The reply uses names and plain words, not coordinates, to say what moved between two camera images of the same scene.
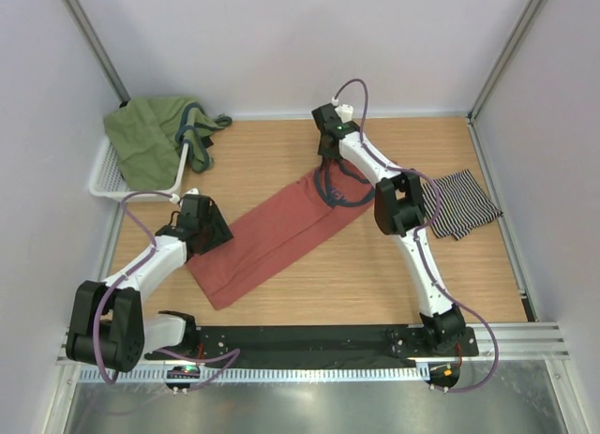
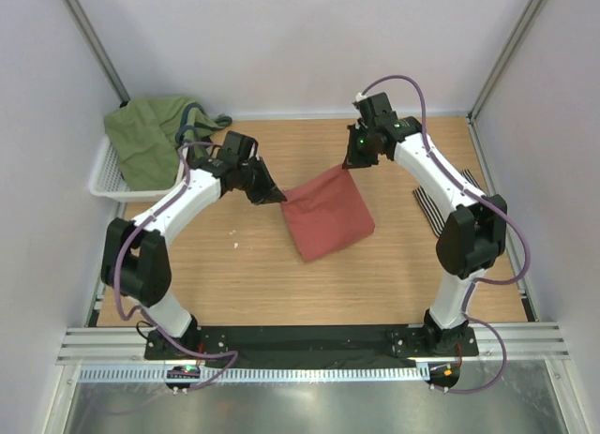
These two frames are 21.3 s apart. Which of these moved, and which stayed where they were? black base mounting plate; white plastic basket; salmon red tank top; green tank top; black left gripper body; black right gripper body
Moved: black right gripper body; salmon red tank top; black left gripper body
Stayed: black base mounting plate; white plastic basket; green tank top
